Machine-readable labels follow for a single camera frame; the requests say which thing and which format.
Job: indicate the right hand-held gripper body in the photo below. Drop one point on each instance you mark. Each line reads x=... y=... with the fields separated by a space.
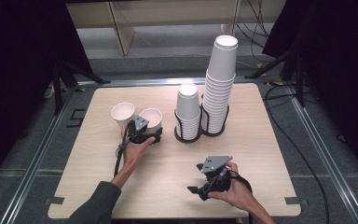
x=216 y=177

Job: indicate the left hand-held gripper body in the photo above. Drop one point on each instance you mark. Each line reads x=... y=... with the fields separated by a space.
x=140 y=132

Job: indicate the white paper cup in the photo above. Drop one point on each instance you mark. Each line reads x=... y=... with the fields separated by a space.
x=152 y=118
x=123 y=113

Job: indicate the dark wooden cup holder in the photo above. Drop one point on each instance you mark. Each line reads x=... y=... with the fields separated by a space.
x=186 y=140

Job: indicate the tall stack of white cups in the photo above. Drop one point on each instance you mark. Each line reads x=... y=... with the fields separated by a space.
x=220 y=65

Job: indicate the person's left hand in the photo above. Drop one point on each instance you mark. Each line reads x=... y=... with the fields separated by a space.
x=133 y=155

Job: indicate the person's right hand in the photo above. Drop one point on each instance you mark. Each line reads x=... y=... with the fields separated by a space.
x=239 y=193

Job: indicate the short stack of white cups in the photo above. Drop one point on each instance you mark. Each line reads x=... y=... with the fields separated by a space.
x=188 y=102

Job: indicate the black metal stand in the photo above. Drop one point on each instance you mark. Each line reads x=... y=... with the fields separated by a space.
x=299 y=81
x=57 y=93

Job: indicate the light wooden furniture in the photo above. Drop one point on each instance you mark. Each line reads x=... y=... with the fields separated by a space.
x=167 y=12

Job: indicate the black curtain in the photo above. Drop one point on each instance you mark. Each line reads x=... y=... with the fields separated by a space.
x=338 y=62
x=12 y=62

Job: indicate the metal floor rail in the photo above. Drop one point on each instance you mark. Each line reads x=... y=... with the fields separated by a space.
x=34 y=161
x=143 y=82
x=329 y=161

